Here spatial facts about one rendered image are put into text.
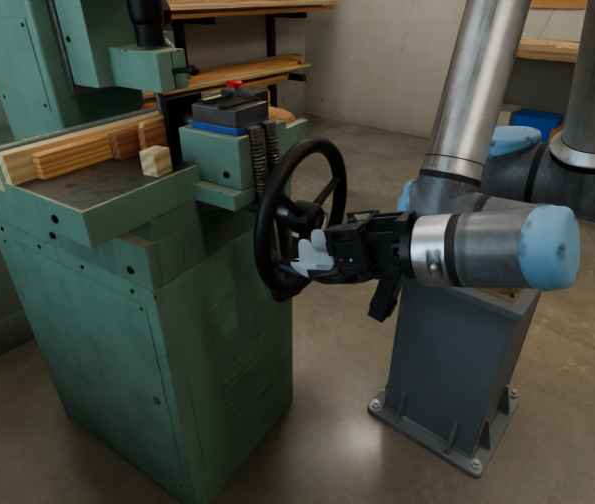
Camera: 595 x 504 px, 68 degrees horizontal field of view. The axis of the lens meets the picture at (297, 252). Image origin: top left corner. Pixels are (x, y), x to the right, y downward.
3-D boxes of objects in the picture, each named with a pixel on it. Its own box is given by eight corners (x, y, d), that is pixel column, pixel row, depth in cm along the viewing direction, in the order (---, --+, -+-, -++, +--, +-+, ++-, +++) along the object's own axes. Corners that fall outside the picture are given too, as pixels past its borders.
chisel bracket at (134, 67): (163, 102, 82) (156, 52, 77) (114, 93, 88) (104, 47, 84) (192, 95, 87) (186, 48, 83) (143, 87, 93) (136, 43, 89)
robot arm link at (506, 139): (471, 186, 116) (480, 118, 107) (542, 199, 106) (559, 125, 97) (448, 207, 106) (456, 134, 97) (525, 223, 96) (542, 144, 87)
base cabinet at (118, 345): (199, 519, 113) (152, 295, 76) (64, 416, 140) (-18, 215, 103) (294, 400, 145) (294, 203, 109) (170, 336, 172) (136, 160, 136)
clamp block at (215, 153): (240, 192, 74) (236, 140, 70) (182, 176, 81) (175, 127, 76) (288, 167, 85) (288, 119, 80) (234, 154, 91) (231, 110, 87)
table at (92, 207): (133, 270, 59) (124, 230, 56) (11, 216, 74) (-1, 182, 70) (343, 150, 103) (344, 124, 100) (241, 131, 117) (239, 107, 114)
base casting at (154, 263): (151, 293, 77) (142, 248, 72) (-17, 214, 103) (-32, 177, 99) (292, 203, 109) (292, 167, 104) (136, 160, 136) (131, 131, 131)
